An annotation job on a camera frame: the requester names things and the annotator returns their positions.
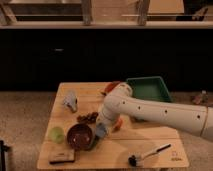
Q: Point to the dark red bowl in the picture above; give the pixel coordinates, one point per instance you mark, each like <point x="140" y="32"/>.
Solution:
<point x="79" y="137"/>

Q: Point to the grey blue crumpled cloth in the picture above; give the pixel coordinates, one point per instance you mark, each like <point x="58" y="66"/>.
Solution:
<point x="70" y="101"/>

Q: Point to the blue sponge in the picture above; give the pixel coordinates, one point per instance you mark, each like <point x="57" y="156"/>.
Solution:
<point x="101" y="132"/>

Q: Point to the green plastic cup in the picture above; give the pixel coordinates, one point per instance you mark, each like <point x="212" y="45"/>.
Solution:
<point x="56" y="135"/>

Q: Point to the green plastic tray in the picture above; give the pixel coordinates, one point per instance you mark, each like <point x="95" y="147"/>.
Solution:
<point x="151" y="88"/>

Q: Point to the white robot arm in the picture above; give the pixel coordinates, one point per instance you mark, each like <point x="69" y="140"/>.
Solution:
<point x="195" y="120"/>

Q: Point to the wooden folding table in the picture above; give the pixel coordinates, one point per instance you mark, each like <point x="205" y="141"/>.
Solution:
<point x="111" y="154"/>

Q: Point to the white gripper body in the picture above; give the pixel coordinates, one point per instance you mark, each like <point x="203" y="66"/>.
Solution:
<point x="101" y="124"/>

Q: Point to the bunch of dark grapes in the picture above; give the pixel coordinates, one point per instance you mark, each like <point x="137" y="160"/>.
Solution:
<point x="88" y="119"/>

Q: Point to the orange bowl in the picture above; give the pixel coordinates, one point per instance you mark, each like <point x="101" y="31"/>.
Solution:
<point x="110" y="87"/>

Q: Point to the green bean pod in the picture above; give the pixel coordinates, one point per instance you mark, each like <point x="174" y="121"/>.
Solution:
<point x="93" y="143"/>

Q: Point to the white black dish brush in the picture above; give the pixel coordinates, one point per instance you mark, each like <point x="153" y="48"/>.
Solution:
<point x="134" y="160"/>

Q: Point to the dark cabinet counter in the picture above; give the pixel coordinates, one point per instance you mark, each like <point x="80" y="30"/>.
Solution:
<point x="41" y="59"/>

